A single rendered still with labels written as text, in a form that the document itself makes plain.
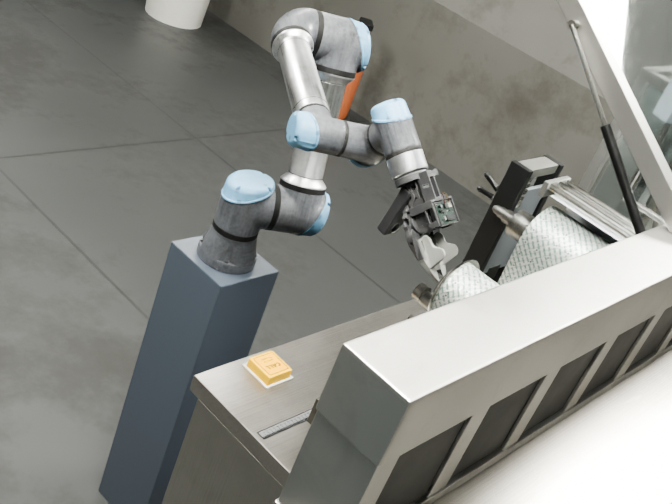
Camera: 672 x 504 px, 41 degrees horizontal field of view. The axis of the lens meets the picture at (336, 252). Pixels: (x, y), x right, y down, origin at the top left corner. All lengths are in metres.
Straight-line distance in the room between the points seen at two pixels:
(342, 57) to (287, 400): 0.80
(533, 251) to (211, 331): 0.84
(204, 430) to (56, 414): 1.20
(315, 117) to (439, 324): 1.01
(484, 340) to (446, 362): 0.07
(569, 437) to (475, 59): 4.50
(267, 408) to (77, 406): 1.31
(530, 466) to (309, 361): 0.99
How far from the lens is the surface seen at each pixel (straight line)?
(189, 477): 2.01
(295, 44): 2.04
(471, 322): 0.89
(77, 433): 3.01
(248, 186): 2.16
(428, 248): 1.77
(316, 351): 2.08
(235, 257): 2.22
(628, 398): 1.37
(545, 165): 2.07
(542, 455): 1.16
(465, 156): 5.66
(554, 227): 1.90
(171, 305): 2.34
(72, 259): 3.76
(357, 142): 1.84
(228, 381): 1.91
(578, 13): 1.40
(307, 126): 1.80
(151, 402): 2.51
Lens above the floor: 2.09
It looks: 28 degrees down
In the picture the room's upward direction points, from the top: 22 degrees clockwise
